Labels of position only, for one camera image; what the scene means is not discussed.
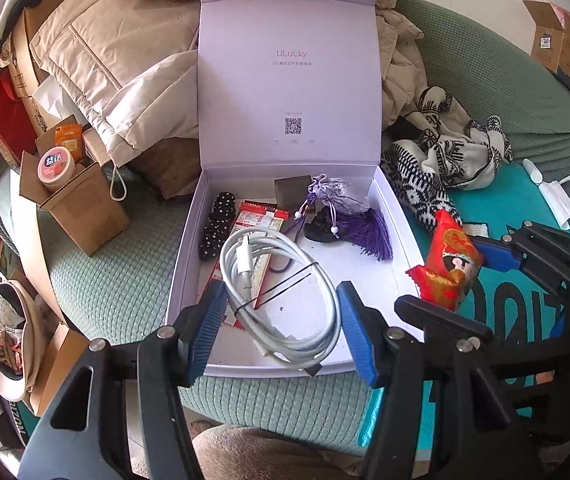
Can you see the black polka dot scrunchie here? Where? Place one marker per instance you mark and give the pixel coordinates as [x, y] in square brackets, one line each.
[215, 230]

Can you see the khaki coat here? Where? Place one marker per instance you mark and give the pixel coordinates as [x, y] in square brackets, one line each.
[400, 70]

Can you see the small white tube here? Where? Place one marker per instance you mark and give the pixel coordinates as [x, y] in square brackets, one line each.
[532, 170]

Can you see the red white snack packet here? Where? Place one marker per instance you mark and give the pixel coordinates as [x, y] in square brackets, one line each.
[255, 220]

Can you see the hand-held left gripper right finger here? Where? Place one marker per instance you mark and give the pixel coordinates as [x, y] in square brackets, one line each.
[360, 330]

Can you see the red gift bag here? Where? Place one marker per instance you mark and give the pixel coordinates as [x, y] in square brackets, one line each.
[5, 115]

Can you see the beige bucket bag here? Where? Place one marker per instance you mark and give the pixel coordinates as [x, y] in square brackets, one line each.
[35, 350]

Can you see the plain cardboard box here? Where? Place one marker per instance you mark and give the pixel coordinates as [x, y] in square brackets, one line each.
[60, 360]

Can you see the teal printed bag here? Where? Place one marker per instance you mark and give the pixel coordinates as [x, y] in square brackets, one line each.
[17, 420]

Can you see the black white knit scarf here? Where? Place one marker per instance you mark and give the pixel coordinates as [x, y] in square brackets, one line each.
[450, 160]

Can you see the brown cushion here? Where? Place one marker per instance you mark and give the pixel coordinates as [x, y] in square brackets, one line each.
[170, 170]

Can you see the green sofa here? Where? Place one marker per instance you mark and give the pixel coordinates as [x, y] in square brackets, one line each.
[115, 280]

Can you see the small dark brown box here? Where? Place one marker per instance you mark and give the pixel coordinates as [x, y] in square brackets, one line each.
[292, 192]

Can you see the pink lidded jar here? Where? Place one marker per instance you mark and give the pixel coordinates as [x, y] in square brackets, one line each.
[57, 165]

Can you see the teal bubble mailer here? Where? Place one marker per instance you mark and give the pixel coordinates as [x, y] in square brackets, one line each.
[520, 195]

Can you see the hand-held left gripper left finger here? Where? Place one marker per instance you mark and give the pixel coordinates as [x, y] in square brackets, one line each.
[207, 330]

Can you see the small open cardboard box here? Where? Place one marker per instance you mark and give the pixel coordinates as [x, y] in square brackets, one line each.
[90, 220]

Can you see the beige puffer jacket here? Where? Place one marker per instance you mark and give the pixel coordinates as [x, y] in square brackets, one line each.
[115, 60]

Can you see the cardboard sheet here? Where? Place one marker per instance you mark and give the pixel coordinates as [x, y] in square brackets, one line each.
[30, 240]

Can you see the red orange snack packet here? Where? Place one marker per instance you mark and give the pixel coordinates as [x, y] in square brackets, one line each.
[450, 260]

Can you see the white gift box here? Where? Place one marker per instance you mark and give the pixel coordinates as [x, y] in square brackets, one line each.
[290, 85]

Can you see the purple tasselled sachet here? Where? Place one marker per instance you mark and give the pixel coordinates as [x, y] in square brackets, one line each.
[340, 200]

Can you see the white tube and paper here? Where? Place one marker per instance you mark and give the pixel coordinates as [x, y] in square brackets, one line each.
[557, 200]

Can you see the black bow hair clip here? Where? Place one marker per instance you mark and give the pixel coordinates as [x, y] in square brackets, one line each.
[320, 230]

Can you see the tall cardboard box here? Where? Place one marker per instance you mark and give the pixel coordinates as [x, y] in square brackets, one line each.
[27, 60]

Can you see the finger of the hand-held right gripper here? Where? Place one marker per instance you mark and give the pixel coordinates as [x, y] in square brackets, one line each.
[430, 312]
[497, 255]

